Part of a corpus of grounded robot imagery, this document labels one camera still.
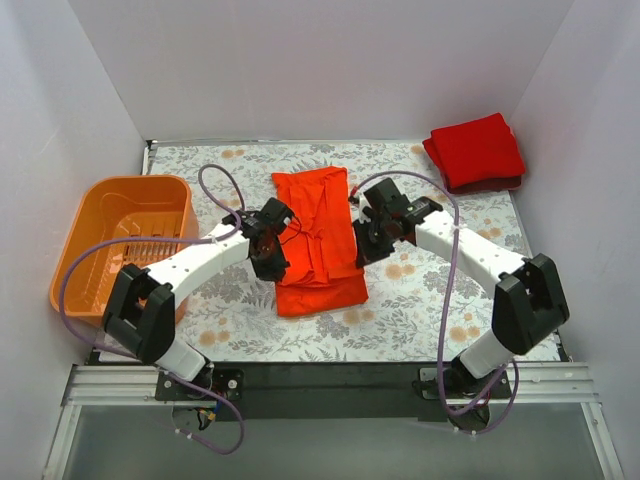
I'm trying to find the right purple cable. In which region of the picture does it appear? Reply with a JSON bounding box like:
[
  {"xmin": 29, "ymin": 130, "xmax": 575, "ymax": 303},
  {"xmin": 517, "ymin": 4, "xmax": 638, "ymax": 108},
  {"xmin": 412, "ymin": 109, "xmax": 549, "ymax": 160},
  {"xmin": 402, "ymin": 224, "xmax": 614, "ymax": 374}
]
[{"xmin": 349, "ymin": 170, "xmax": 521, "ymax": 438}]

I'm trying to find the aluminium frame rail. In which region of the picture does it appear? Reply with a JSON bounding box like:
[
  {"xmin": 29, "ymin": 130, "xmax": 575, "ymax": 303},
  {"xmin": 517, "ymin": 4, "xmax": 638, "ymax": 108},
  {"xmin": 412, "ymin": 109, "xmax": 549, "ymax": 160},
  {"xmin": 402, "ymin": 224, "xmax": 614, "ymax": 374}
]
[{"xmin": 44, "ymin": 362, "xmax": 624, "ymax": 479}]

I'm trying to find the orange plastic basket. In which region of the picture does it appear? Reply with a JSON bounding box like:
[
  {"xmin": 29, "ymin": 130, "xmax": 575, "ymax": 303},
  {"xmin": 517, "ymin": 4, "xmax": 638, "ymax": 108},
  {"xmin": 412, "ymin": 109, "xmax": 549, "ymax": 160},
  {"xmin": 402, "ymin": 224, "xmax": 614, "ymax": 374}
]
[{"xmin": 49, "ymin": 175, "xmax": 199, "ymax": 327}]

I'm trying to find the purple cable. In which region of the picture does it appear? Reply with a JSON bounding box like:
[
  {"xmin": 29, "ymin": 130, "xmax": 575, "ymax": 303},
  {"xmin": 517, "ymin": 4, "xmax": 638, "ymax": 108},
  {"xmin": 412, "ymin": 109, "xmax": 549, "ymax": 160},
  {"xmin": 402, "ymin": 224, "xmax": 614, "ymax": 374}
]
[
  {"xmin": 57, "ymin": 163, "xmax": 247, "ymax": 455},
  {"xmin": 349, "ymin": 170, "xmax": 521, "ymax": 438}
]

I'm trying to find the orange t-shirt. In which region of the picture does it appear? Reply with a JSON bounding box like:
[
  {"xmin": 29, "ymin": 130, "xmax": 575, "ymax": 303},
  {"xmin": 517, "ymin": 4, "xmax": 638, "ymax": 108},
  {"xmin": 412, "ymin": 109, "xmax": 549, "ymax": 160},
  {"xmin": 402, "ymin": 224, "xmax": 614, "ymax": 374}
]
[{"xmin": 272, "ymin": 166, "xmax": 368, "ymax": 317}]

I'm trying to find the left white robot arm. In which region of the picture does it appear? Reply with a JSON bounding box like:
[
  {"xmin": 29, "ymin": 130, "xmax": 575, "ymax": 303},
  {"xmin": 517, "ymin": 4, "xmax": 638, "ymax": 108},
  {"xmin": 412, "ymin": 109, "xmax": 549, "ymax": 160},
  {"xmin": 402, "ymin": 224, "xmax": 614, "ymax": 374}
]
[{"xmin": 103, "ymin": 198, "xmax": 295, "ymax": 400}]

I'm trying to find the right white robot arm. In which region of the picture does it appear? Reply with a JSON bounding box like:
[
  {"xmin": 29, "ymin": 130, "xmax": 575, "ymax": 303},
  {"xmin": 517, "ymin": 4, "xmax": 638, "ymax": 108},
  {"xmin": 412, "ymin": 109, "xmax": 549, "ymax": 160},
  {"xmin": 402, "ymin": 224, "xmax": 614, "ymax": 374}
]
[{"xmin": 349, "ymin": 179, "xmax": 570, "ymax": 398}]

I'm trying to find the folded dark red t-shirt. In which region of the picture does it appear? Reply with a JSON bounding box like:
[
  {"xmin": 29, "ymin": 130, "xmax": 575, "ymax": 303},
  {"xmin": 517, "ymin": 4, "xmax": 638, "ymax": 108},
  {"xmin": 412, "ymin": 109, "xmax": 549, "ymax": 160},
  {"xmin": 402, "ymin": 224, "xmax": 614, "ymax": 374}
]
[{"xmin": 443, "ymin": 176, "xmax": 522, "ymax": 195}]

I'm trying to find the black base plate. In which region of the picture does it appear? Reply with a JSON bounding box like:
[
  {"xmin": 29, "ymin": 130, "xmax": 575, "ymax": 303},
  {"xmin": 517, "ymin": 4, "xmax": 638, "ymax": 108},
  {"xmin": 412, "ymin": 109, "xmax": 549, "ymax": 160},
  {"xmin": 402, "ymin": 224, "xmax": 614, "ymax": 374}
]
[{"xmin": 154, "ymin": 360, "xmax": 511, "ymax": 424}]

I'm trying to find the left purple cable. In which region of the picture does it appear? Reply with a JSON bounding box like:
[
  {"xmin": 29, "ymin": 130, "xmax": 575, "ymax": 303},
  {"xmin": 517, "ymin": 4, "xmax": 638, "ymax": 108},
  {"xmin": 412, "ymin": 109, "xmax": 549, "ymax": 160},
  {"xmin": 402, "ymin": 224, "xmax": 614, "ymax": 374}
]
[{"xmin": 57, "ymin": 163, "xmax": 247, "ymax": 455}]

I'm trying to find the floral patterned table mat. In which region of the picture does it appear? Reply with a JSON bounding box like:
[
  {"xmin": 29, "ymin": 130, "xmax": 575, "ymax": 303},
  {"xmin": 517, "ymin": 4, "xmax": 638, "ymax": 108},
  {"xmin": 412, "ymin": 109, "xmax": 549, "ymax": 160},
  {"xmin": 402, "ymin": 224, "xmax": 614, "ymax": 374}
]
[{"xmin": 143, "ymin": 142, "xmax": 529, "ymax": 362}]

